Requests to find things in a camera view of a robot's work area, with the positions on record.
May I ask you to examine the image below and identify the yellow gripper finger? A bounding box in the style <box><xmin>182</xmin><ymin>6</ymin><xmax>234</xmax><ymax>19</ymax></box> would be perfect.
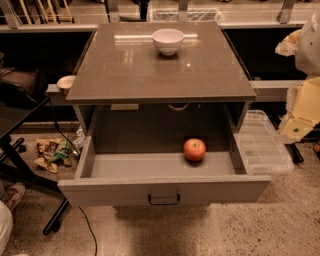
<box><xmin>277</xmin><ymin>77</ymin><xmax>320</xmax><ymax>144</ymax></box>
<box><xmin>275</xmin><ymin>29</ymin><xmax>301</xmax><ymax>57</ymax></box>

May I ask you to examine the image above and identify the red apple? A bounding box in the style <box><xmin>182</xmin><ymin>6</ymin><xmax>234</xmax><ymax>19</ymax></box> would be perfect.
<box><xmin>183</xmin><ymin>138</ymin><xmax>206</xmax><ymax>162</ymax></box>

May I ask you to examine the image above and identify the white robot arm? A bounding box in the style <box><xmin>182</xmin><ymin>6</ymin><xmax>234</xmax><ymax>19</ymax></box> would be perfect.
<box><xmin>275</xmin><ymin>10</ymin><xmax>320</xmax><ymax>144</ymax></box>

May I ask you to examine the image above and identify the open grey top drawer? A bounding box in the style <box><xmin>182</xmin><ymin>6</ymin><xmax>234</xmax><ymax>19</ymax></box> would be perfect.
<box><xmin>58</xmin><ymin>134</ymin><xmax>271</xmax><ymax>206</ymax></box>

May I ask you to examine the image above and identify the grey cabinet with counter top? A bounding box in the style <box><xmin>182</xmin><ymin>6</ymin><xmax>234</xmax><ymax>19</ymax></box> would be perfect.
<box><xmin>65</xmin><ymin>21</ymin><xmax>258</xmax><ymax>158</ymax></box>

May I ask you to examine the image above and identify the clear plastic storage bin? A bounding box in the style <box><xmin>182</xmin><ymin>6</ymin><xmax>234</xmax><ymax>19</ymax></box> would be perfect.
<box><xmin>235</xmin><ymin>110</ymin><xmax>294</xmax><ymax>175</ymax></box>

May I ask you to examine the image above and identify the white bowl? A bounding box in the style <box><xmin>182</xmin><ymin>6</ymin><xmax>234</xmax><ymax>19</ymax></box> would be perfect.
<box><xmin>152</xmin><ymin>29</ymin><xmax>184</xmax><ymax>56</ymax></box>

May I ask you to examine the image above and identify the small beige dish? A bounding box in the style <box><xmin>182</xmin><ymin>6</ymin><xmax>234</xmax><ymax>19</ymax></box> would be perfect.
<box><xmin>57</xmin><ymin>75</ymin><xmax>76</xmax><ymax>90</ymax></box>

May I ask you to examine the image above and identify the snack bags pile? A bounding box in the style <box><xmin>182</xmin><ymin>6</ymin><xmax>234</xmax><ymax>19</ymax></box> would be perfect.
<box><xmin>34</xmin><ymin>138</ymin><xmax>72</xmax><ymax>173</ymax></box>

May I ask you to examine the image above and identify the dark bag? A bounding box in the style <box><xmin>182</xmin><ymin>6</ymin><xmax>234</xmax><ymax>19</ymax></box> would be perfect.
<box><xmin>0</xmin><ymin>68</ymin><xmax>48</xmax><ymax>108</ymax></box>

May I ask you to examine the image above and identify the black table with legs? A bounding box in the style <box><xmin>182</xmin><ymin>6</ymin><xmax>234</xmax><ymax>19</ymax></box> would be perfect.
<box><xmin>0</xmin><ymin>96</ymin><xmax>70</xmax><ymax>236</ymax></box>

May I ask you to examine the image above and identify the person's shoe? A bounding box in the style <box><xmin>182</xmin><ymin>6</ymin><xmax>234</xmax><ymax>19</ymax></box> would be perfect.
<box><xmin>1</xmin><ymin>182</ymin><xmax>26</xmax><ymax>211</ymax></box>

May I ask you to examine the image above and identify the wire mesh basket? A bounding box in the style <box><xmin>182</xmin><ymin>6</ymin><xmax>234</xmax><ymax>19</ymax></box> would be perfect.
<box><xmin>147</xmin><ymin>7</ymin><xmax>224</xmax><ymax>22</ymax></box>

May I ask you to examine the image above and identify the black drawer handle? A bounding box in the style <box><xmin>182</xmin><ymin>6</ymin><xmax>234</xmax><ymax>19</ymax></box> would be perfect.
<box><xmin>147</xmin><ymin>194</ymin><xmax>180</xmax><ymax>206</ymax></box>

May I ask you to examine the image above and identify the black power cable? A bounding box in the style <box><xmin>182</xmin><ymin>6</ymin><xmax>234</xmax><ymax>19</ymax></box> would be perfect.
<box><xmin>49</xmin><ymin>99</ymin><xmax>99</xmax><ymax>256</ymax></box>

